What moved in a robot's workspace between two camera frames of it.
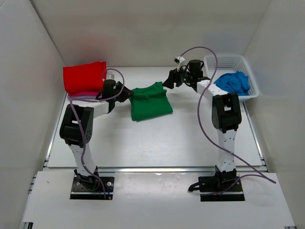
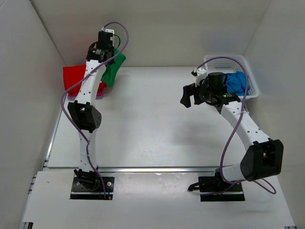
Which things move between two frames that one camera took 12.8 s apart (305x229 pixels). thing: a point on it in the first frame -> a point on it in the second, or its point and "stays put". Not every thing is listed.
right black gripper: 173,78 -> 188,91
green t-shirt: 149,101 -> 112,70
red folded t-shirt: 85,78 stays put
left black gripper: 127,93 -> 113,46
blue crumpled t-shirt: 237,82 stays put
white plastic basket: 228,64 stays put
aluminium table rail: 48,168 stays put
